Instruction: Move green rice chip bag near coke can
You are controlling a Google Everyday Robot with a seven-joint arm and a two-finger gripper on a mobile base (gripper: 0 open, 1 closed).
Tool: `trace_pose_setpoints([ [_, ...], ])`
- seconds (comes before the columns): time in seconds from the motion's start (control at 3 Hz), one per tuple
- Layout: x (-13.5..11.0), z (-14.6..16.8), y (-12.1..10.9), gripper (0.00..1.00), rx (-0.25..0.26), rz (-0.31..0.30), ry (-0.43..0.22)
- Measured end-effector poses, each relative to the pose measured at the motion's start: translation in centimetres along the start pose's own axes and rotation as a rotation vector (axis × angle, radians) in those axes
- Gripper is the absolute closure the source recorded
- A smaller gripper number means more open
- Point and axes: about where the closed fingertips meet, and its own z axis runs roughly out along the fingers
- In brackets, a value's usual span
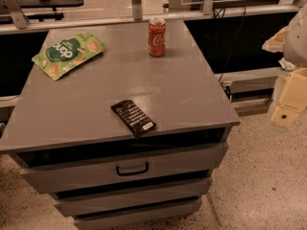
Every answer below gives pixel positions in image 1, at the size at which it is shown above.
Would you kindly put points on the grey metal railing frame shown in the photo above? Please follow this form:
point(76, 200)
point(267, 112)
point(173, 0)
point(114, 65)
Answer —
point(106, 12)

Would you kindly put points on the grey drawer cabinet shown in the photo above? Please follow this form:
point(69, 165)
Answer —
point(127, 137)

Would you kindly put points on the black drawer handle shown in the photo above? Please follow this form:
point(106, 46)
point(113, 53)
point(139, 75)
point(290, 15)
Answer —
point(134, 170)

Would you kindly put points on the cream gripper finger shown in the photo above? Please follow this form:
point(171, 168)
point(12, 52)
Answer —
point(292, 100)

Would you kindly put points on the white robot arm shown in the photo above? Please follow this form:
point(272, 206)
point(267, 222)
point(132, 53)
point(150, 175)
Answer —
point(291, 41)

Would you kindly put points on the dark background table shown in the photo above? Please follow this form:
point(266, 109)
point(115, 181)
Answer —
point(47, 9)

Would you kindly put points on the black snack bar wrapper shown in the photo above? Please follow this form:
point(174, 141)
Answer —
point(133, 117)

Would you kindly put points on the white crumpled cloth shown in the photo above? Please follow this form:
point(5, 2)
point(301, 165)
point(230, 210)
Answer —
point(286, 65)

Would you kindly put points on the green rice chip bag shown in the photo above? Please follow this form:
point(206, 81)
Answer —
point(71, 52)

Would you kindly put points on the red coke can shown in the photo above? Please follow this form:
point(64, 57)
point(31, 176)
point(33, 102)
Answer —
point(156, 38)

